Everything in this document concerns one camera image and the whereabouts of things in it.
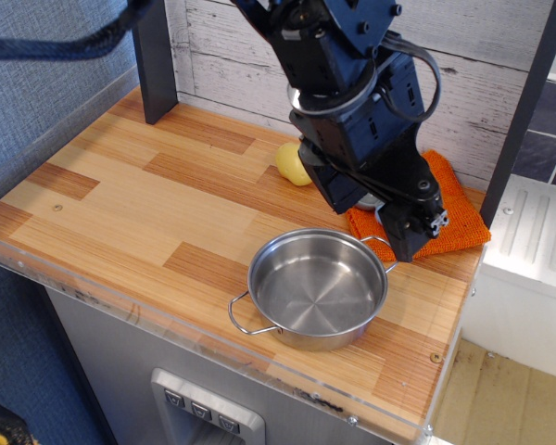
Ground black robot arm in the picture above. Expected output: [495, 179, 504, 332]
[237, 1, 448, 262]

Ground yellow toy potato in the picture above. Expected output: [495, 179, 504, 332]
[275, 142, 311, 186]

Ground white ribbed side appliance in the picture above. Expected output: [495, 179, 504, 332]
[461, 175, 556, 376]

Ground black braided cable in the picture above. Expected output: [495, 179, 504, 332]
[0, 0, 155, 62]

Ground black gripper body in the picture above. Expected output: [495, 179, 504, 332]
[298, 123, 449, 239]

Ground orange knitted cloth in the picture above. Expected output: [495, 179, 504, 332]
[346, 150, 491, 259]

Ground dark left shelf post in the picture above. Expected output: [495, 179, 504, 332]
[133, 0, 178, 124]

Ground dark right shelf post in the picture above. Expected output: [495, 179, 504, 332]
[480, 0, 556, 227]

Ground silver dispenser button panel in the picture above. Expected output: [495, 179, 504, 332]
[151, 368, 266, 444]

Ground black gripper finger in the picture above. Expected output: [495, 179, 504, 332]
[380, 203, 440, 262]

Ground dark shelf post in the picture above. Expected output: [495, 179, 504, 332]
[480, 0, 556, 227]
[133, 0, 178, 124]

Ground stainless steel pot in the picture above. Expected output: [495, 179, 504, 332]
[245, 228, 393, 351]

